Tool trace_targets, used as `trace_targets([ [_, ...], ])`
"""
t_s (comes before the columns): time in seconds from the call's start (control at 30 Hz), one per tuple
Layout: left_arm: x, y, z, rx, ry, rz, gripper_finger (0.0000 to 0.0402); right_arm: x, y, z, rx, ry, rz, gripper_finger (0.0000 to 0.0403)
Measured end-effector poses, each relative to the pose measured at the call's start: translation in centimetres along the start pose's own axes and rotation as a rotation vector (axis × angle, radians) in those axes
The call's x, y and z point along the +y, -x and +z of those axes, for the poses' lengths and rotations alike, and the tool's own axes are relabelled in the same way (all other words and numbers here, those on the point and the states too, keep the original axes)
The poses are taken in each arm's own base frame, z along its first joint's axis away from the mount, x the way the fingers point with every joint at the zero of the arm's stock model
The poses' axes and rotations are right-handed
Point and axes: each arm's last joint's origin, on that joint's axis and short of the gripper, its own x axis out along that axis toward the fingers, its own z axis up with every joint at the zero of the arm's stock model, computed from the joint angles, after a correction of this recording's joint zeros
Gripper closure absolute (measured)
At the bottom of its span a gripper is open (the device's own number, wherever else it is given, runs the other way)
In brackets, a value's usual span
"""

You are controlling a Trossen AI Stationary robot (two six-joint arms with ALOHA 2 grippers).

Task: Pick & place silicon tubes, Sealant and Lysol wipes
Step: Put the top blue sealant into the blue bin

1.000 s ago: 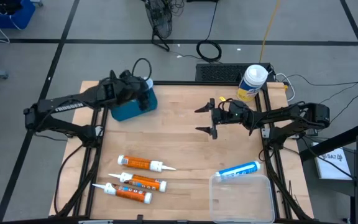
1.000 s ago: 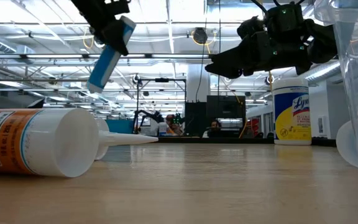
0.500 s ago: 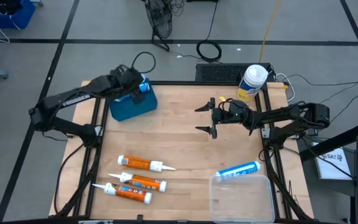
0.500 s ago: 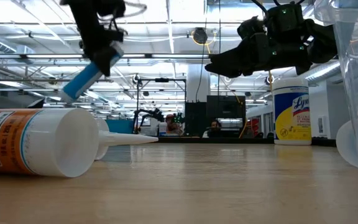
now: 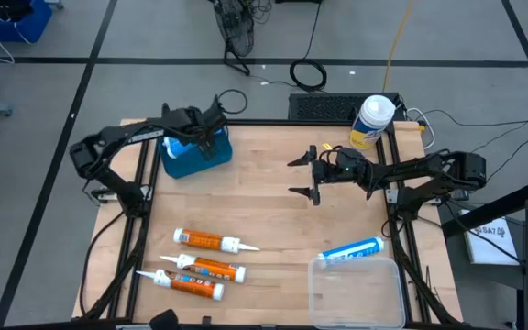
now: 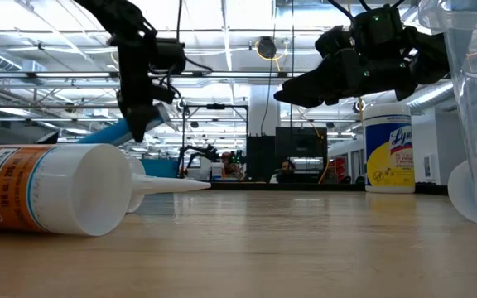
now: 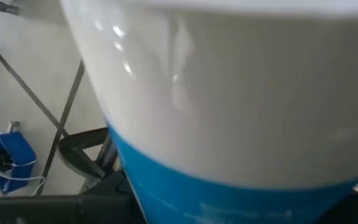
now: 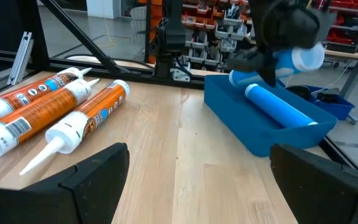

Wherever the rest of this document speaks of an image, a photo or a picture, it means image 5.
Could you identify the blue floor crate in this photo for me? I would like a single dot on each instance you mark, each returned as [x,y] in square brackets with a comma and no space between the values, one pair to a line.
[12,23]

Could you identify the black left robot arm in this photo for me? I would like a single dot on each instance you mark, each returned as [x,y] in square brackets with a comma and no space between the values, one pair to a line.
[108,137]

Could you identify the blue plastic bin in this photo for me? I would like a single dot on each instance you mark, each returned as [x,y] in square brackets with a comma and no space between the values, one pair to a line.
[190,162]

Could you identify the black table camera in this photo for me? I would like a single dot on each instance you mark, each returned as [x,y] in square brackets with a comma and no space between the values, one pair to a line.
[164,321]

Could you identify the orange sealant tube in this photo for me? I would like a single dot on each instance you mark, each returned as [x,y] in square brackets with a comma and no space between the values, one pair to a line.
[186,284]
[209,240]
[211,268]

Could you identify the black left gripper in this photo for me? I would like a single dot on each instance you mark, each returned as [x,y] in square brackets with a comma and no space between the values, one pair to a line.
[186,120]

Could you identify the Lysol wipes canister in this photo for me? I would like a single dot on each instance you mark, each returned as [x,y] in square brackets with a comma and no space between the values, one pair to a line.
[371,121]

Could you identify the black floor fan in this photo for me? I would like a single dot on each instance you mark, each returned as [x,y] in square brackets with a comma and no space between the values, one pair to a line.
[236,27]

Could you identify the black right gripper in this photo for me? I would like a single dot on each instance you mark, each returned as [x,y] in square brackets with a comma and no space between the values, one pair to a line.
[342,169]

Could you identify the black computer tower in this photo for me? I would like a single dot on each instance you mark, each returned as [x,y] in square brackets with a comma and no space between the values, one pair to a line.
[323,107]

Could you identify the white paper sheet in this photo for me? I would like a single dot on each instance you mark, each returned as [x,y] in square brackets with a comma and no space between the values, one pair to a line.
[488,243]

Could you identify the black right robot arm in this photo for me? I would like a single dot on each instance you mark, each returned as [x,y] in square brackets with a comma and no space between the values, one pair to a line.
[429,167]

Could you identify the clear plastic container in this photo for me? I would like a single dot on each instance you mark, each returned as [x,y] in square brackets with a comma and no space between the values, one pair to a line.
[355,293]

